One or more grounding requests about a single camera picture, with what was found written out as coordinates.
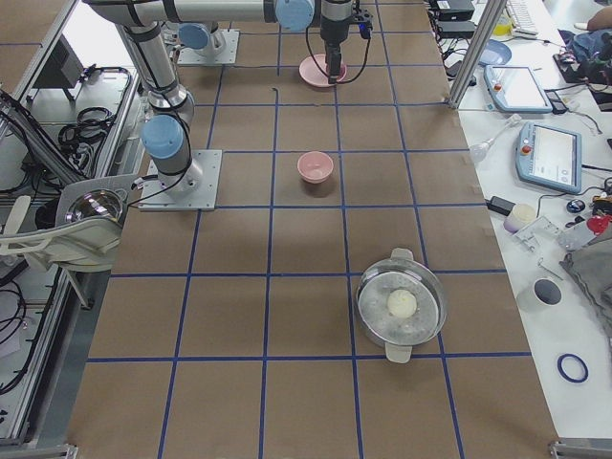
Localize grey cloth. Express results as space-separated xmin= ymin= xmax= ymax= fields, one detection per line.
xmin=559 ymin=235 xmax=612 ymax=339

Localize far blue teach pendant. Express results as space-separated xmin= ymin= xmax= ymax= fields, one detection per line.
xmin=484 ymin=65 xmax=553 ymax=114

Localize near blue teach pendant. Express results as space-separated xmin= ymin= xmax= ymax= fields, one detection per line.
xmin=515 ymin=121 xmax=582 ymax=195

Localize aluminium frame post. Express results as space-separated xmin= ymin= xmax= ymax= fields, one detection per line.
xmin=448 ymin=0 xmax=506 ymax=109

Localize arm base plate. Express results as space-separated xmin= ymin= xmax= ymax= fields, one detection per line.
xmin=178 ymin=24 xmax=240 ymax=67
xmin=136 ymin=150 xmax=223 ymax=211

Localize glass pot with handles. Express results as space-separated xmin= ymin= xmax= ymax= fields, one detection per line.
xmin=356 ymin=248 xmax=448 ymax=363

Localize pink plate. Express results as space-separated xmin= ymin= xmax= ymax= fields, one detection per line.
xmin=298 ymin=54 xmax=331 ymax=88

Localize grey office chair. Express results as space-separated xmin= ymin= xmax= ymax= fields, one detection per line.
xmin=1 ymin=174 xmax=137 ymax=273

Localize glass bowl on chair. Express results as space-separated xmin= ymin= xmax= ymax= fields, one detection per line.
xmin=65 ymin=189 xmax=124 ymax=223

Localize blue rubber ring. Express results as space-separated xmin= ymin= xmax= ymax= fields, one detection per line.
xmin=557 ymin=353 xmax=589 ymax=383

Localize blue teach pendant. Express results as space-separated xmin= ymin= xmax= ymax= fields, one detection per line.
xmin=484 ymin=65 xmax=553 ymax=114
xmin=515 ymin=121 xmax=582 ymax=195

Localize light blue plate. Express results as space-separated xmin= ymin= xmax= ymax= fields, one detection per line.
xmin=478 ymin=39 xmax=513 ymax=67

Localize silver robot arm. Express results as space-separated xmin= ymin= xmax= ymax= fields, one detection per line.
xmin=164 ymin=1 xmax=353 ymax=84
xmin=86 ymin=1 xmax=279 ymax=195

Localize small pink bowl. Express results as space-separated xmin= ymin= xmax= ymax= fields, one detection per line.
xmin=296 ymin=151 xmax=334 ymax=185

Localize white cup dark inside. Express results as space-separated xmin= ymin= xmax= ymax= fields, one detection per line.
xmin=517 ymin=277 xmax=562 ymax=312

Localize white purple cup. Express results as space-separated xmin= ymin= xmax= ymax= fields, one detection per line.
xmin=503 ymin=204 xmax=536 ymax=233

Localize white bun in pot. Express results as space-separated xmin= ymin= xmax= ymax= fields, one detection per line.
xmin=386 ymin=289 xmax=417 ymax=319

